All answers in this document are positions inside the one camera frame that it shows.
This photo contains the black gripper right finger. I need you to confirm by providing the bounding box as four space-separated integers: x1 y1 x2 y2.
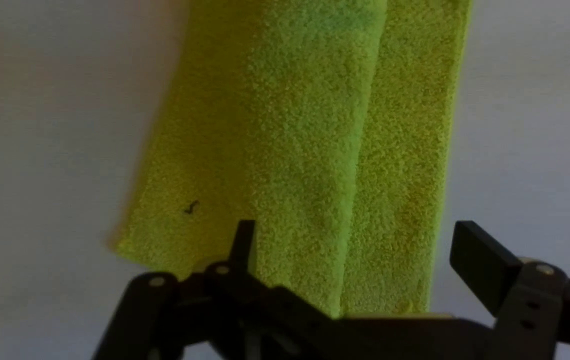
450 219 570 360

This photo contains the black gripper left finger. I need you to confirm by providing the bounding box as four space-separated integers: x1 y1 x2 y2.
91 218 280 360

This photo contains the yellow-green microfiber cloth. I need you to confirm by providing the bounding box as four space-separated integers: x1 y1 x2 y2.
115 0 471 316

